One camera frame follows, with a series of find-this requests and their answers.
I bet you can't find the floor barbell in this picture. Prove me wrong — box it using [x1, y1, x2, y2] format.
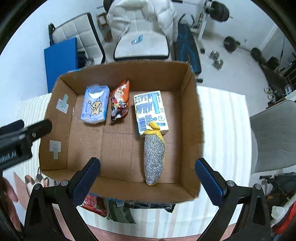
[223, 36, 262, 62]

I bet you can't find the green snack bag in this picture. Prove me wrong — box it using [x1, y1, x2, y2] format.
[104, 198, 136, 224]

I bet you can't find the yellow silver scrubber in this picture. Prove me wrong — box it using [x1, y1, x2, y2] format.
[144, 121, 166, 186]

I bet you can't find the chrome dumbbell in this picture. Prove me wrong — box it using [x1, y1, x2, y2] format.
[209, 51, 220, 60]
[213, 58, 224, 70]

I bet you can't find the white tufted chair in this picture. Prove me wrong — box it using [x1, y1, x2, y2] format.
[52, 13, 106, 65]

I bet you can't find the barbell on rack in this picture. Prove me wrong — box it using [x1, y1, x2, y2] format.
[171, 0, 234, 47]

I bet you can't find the red snack bag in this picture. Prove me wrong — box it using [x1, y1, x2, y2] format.
[81, 194, 107, 217]

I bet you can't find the grey chair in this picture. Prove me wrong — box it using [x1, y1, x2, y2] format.
[250, 100, 295, 174]

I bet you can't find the orange snack bag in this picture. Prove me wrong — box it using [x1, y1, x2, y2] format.
[109, 79, 130, 125]

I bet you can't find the white puffer jacket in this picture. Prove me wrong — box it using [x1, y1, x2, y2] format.
[107, 1, 178, 44]

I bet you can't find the weight bench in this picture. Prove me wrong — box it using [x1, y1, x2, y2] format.
[174, 14, 203, 83]

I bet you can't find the blue white tissue box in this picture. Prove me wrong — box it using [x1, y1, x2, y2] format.
[133, 90, 169, 137]

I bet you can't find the goose plush toy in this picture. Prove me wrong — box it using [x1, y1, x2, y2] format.
[270, 199, 295, 227]

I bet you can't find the blue packet on chair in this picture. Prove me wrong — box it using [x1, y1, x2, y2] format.
[131, 35, 144, 45]

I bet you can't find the black snack bag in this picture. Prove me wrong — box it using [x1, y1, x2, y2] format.
[126, 202, 176, 213]

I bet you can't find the white padded chair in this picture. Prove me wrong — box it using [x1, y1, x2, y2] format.
[112, 14, 171, 62]

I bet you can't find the blue board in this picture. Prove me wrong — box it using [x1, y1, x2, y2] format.
[44, 38, 78, 93]

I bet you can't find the cardboard box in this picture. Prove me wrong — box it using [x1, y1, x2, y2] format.
[39, 60, 204, 203]

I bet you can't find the blue tissue pack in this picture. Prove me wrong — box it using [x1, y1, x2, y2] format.
[81, 85, 109, 125]

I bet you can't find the red plastic bag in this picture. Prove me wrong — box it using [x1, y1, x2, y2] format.
[272, 207, 295, 235]

